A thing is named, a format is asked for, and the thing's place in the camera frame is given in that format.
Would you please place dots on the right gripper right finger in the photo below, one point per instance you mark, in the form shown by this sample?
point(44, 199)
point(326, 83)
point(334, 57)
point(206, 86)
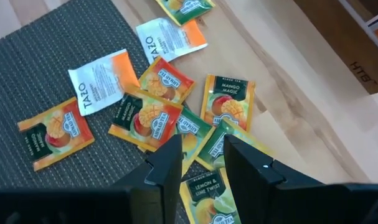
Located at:
point(257, 193)

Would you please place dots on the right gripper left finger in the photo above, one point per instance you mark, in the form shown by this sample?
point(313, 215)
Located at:
point(157, 193)

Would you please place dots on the wooden tea organizer box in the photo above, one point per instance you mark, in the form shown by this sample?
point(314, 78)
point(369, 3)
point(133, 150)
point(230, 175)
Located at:
point(338, 56)

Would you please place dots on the grey woven placemat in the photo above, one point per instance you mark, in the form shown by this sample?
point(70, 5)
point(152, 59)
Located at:
point(36, 46)

